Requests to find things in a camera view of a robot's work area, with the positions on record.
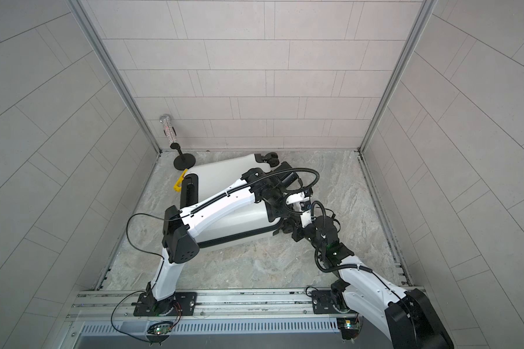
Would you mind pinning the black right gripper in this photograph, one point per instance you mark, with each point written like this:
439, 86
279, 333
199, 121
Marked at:
296, 225

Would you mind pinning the circuit board with led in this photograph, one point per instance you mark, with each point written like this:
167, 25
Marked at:
160, 329
349, 328

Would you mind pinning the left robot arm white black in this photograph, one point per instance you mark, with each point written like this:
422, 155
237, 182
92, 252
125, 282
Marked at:
179, 245

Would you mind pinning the right circuit board with LED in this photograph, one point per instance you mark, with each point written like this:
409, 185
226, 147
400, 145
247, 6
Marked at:
349, 328

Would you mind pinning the left circuit board with LED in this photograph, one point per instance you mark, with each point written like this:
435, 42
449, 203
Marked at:
160, 329

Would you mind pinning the yellow triangular plastic piece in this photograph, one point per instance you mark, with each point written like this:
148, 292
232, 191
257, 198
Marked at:
178, 185

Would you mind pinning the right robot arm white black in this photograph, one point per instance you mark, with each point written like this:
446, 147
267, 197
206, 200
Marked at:
406, 317

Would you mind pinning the white hard-shell suitcase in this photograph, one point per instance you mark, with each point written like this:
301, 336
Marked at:
227, 218

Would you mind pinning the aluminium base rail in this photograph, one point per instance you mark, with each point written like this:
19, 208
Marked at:
252, 303

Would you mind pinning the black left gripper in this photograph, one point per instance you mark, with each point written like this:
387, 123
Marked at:
279, 212

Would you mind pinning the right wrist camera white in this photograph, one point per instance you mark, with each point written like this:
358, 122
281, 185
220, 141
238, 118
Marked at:
299, 206

